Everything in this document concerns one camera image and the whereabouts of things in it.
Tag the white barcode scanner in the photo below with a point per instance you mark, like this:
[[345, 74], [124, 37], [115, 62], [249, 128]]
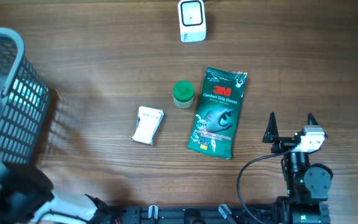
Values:
[[192, 20]]

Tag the green 3M gloves package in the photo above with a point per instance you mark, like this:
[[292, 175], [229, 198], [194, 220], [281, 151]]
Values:
[[217, 114]]

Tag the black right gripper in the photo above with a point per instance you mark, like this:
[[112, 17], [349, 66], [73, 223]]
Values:
[[271, 135]]

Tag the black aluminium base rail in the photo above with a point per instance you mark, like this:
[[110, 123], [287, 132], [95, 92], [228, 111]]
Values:
[[197, 214]]

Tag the green lid plastic jar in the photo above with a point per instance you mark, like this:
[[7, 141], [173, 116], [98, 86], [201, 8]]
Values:
[[183, 94]]

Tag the dark mesh shopping basket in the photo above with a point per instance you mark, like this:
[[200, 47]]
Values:
[[24, 100]]

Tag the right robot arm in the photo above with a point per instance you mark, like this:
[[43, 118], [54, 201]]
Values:
[[307, 184]]

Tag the white small packet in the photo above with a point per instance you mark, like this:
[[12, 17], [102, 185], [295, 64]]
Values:
[[148, 121]]

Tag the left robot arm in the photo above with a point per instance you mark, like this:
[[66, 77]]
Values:
[[27, 195]]

